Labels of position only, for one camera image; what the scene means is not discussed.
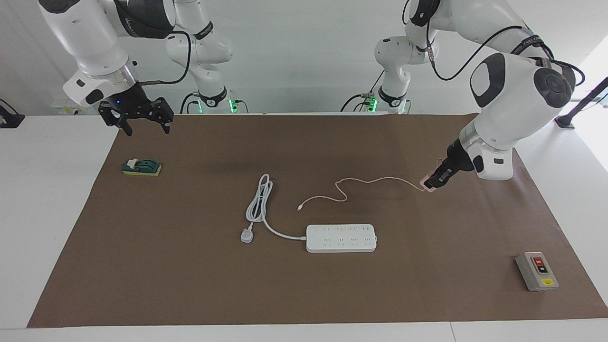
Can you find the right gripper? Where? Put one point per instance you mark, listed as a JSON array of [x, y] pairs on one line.
[[129, 102]]

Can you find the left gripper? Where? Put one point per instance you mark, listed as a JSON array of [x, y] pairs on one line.
[[457, 156]]

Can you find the pink charger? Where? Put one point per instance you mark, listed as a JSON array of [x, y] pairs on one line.
[[425, 184]]

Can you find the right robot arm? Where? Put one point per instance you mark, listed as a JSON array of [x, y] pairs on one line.
[[90, 42]]

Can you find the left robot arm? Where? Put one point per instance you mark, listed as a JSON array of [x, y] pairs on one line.
[[513, 90]]

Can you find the white power strip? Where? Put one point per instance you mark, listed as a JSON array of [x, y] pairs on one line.
[[341, 238]]

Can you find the black stand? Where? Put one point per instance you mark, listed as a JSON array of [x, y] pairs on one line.
[[582, 103], [8, 118]]

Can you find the grey push-button switch box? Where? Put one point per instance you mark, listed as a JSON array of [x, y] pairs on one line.
[[536, 271]]

